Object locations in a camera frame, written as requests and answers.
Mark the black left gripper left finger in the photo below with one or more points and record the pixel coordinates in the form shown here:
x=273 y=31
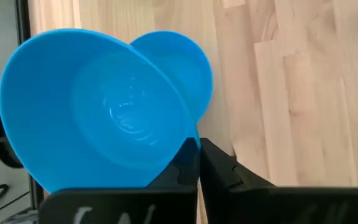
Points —
x=120 y=207

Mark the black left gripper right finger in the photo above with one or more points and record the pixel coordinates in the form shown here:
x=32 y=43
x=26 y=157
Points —
x=275 y=207

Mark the blue mini bowl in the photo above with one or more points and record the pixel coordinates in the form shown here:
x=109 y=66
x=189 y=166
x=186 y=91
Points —
x=185 y=71
x=73 y=109

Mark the black round table foot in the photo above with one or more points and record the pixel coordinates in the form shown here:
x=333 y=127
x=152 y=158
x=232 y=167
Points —
x=3 y=155

